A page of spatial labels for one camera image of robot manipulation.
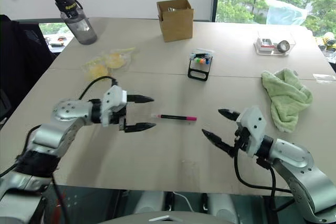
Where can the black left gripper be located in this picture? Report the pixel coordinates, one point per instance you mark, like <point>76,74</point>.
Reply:
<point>121,113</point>

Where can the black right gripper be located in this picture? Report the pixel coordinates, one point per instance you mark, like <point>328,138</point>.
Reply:
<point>242,140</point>

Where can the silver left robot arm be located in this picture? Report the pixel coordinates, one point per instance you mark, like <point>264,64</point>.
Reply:
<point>71,111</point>

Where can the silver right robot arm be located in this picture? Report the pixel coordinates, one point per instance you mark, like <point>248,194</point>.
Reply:
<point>296,158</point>

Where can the black and pink pen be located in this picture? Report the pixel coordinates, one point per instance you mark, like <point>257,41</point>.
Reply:
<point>174,117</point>

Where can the black pen holder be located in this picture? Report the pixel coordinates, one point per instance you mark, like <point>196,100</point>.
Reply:
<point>198,73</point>

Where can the clear bag with yellow contents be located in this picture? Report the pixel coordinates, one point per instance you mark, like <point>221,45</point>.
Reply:
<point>110,62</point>

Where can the light green towel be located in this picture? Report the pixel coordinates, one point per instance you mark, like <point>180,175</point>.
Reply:
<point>287,95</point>

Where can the clear case of coloured markers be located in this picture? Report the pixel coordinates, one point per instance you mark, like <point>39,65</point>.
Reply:
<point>201,57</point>

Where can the silver rounded robot leg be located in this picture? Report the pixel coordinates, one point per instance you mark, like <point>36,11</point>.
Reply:
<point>223,207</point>
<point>148,203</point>

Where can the clear plastic tray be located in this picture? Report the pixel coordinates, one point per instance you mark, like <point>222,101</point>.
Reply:
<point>274,51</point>

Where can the red and white small box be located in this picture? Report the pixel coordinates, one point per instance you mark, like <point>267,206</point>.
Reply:
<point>265,43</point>

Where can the brown cardboard box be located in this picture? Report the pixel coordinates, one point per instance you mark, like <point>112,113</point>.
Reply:
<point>177,26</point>

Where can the dark tape roll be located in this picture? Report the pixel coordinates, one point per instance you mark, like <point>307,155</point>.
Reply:
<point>283,46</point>

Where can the grey sports water bottle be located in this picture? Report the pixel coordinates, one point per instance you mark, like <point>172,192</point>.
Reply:
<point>80,26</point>

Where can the grey robot torso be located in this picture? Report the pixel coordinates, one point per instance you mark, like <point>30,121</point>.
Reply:
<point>160,218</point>

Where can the metal clips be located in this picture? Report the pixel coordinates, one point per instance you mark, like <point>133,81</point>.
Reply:
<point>171,10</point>

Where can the cluttered background desk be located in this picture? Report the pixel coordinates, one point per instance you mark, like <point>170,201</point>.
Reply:
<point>56,41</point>

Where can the clear plastic wrapper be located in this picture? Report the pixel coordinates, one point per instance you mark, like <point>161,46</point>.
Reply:
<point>325,77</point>

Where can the pale blue plastic bag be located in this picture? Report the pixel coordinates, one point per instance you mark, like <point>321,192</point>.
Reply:
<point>284,11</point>

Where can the black office chair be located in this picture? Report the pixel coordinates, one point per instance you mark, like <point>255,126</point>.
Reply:
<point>21,58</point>

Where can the yellow and black object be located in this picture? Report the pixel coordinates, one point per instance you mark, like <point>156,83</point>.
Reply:
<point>328,41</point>

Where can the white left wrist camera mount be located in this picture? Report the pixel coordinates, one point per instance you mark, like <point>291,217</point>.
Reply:
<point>113,98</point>

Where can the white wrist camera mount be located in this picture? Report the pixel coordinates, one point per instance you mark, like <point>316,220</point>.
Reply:
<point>113,98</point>
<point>256,127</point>

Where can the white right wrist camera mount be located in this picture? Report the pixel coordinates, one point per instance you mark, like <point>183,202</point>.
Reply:
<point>256,127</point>

